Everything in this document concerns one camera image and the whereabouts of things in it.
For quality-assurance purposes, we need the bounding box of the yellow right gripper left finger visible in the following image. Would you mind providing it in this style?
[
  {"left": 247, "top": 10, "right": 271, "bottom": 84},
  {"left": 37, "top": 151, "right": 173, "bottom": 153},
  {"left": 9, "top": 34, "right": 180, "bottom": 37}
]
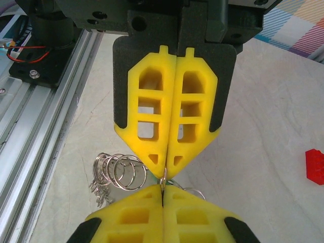
[{"left": 67, "top": 184, "right": 165, "bottom": 243}]

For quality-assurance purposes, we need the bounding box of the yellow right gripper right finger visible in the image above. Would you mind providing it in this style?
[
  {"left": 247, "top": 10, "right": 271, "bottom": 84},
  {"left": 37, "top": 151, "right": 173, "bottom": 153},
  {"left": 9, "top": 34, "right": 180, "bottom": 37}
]
[{"left": 164, "top": 186, "right": 257, "bottom": 243}]

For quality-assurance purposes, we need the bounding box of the red plastic brick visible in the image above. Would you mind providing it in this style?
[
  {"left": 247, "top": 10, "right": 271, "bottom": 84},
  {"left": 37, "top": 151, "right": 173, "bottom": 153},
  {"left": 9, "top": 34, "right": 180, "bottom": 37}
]
[{"left": 304, "top": 148, "right": 324, "bottom": 187}]

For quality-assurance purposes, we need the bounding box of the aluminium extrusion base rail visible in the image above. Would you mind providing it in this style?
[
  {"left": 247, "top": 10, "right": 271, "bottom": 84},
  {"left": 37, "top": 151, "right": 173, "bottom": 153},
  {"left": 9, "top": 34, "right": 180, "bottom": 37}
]
[{"left": 0, "top": 29, "right": 104, "bottom": 243}]

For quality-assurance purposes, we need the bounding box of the silver keyring chain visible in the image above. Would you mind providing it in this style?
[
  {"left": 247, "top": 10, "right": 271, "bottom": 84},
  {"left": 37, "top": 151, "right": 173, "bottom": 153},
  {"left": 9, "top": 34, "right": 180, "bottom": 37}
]
[{"left": 89, "top": 151, "right": 148, "bottom": 205}]

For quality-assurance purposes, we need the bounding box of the red black wire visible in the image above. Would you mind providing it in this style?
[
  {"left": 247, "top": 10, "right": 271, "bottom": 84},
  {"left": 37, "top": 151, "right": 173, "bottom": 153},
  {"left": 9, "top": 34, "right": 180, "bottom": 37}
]
[{"left": 6, "top": 43, "right": 54, "bottom": 64}]

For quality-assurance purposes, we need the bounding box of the silver split keyring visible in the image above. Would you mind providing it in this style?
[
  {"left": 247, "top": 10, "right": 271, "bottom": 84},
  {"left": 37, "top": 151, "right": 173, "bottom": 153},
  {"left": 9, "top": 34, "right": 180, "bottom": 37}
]
[{"left": 158, "top": 167, "right": 168, "bottom": 199}]

